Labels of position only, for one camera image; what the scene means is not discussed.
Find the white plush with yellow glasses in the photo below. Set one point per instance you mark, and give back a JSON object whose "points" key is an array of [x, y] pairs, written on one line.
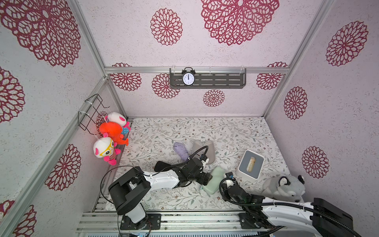
{"points": [[105, 148]]}

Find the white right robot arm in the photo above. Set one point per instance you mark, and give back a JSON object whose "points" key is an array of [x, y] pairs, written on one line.
{"points": [[281, 206]]}

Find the beige roll in tray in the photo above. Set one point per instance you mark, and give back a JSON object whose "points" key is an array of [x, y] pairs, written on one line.
{"points": [[251, 164]]}

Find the white pink plush doll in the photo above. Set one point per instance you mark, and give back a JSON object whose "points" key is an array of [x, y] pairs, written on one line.
{"points": [[120, 120]]}

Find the orange plush whale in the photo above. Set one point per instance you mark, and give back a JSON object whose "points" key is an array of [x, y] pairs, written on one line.
{"points": [[113, 131]]}

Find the white rimmed grey tray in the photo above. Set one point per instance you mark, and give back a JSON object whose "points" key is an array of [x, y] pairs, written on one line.
{"points": [[242, 168]]}

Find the mint umbrella case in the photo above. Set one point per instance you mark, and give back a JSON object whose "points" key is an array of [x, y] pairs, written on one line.
{"points": [[218, 174]]}

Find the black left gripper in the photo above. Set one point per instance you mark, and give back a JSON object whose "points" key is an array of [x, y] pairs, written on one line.
{"points": [[206, 178]]}

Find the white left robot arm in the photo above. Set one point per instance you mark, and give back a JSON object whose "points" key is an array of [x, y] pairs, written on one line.
{"points": [[128, 191]]}

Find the grey wall shelf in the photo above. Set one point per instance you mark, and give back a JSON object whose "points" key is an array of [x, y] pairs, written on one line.
{"points": [[210, 80]]}

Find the black alarm clock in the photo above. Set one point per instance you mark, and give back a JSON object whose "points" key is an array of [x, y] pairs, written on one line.
{"points": [[188, 76]]}

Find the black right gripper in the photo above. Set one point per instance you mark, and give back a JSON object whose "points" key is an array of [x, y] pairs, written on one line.
{"points": [[230, 183]]}

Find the black wire wall rack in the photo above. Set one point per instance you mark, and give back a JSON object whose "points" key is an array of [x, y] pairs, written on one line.
{"points": [[89, 119]]}

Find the black umbrella case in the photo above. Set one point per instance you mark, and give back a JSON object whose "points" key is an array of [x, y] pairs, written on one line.
{"points": [[163, 167]]}

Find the grey husky plush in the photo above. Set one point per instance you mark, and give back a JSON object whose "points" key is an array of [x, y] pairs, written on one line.
{"points": [[285, 188]]}

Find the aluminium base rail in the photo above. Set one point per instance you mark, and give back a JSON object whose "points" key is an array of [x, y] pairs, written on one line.
{"points": [[183, 223]]}

